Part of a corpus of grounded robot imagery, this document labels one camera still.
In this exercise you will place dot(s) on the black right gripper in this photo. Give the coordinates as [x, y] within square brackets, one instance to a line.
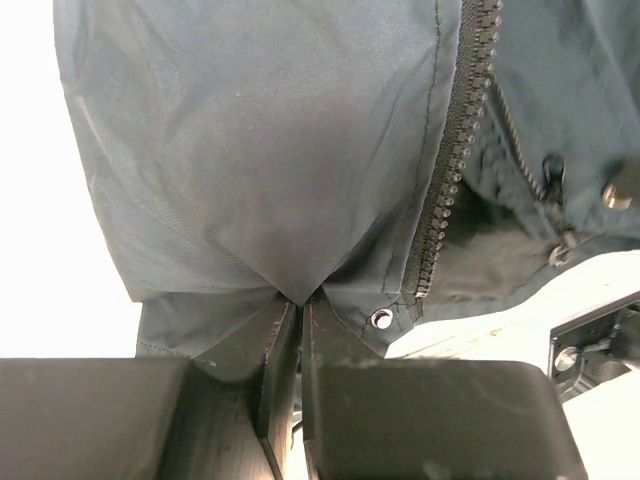
[593, 349]

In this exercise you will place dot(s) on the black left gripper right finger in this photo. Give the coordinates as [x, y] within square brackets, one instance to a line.
[366, 417]

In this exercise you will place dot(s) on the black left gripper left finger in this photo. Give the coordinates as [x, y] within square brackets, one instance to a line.
[226, 414]

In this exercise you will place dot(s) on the grey gradient hooded jacket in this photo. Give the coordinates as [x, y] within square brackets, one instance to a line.
[413, 161]

